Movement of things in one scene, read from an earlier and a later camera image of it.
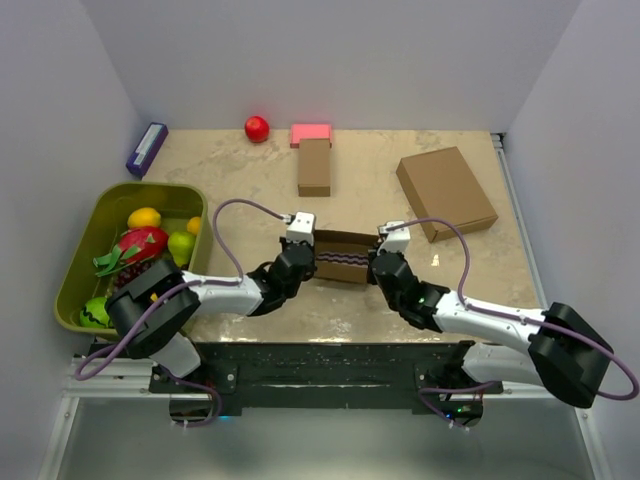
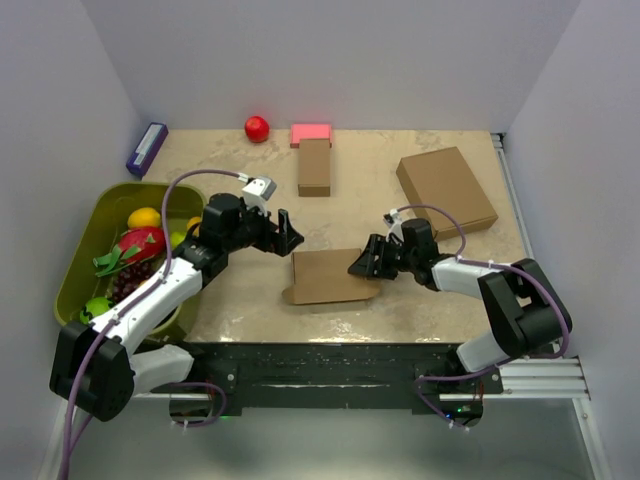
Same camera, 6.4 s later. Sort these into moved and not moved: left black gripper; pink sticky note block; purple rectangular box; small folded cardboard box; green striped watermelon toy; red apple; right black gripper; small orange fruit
Moved: left black gripper; right black gripper
Not moved: pink sticky note block; red apple; small folded cardboard box; small orange fruit; purple rectangular box; green striped watermelon toy
